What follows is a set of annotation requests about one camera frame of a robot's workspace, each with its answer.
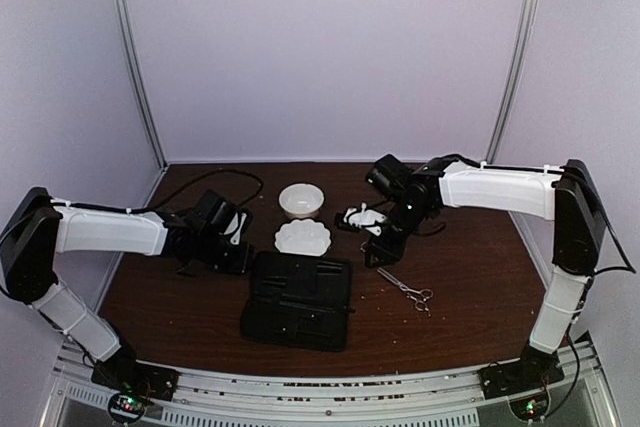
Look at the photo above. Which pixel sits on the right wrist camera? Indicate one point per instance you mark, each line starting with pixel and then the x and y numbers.
pixel 361 218

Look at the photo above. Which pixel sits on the left aluminium corner post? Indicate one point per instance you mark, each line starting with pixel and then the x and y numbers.
pixel 137 82

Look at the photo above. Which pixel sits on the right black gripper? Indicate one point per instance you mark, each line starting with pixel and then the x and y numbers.
pixel 390 252

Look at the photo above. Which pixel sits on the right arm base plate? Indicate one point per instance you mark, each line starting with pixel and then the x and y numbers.
pixel 498 380

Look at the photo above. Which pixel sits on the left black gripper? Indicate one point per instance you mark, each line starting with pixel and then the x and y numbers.
pixel 240 265

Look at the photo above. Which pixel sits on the silver thinning scissors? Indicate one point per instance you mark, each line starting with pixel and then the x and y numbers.
pixel 419 297

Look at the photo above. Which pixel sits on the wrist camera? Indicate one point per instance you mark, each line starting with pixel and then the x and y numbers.
pixel 235 228
pixel 361 218

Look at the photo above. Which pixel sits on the aluminium corner post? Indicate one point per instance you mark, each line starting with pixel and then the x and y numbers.
pixel 137 82
pixel 524 31

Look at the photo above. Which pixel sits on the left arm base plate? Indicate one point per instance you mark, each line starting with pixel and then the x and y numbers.
pixel 147 382

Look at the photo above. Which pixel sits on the round white bowl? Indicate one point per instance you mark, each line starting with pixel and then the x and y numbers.
pixel 301 201

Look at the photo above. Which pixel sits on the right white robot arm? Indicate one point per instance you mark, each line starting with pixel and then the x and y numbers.
pixel 565 195

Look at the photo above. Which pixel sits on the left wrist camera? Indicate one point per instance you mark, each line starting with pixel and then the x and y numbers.
pixel 235 228

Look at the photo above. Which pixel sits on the scalloped white bowl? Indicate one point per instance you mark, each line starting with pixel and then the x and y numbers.
pixel 303 237

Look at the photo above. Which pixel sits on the black zippered tool case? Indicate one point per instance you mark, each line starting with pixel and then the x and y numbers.
pixel 298 301

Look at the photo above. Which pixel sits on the right aluminium corner post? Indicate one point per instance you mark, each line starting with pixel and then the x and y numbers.
pixel 524 31

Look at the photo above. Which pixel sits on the aluminium front rail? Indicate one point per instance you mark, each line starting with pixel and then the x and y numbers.
pixel 441 398

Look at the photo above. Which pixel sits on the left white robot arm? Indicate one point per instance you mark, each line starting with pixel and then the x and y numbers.
pixel 43 226

